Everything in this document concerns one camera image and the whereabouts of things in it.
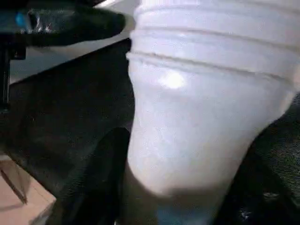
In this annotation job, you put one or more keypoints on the black work mat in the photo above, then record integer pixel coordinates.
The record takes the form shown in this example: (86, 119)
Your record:
(58, 105)

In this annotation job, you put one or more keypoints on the white plastic table leg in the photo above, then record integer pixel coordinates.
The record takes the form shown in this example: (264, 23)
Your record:
(199, 105)

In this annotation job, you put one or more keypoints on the white plastic table top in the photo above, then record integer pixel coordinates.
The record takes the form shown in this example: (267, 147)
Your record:
(70, 54)

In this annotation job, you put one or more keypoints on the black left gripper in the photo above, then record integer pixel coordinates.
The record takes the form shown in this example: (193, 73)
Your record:
(9, 35)

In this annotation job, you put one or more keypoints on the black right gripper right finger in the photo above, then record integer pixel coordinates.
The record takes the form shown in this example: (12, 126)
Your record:
(276, 175)

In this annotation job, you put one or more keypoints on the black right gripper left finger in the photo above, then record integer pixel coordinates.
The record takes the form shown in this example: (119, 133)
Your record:
(112, 187)

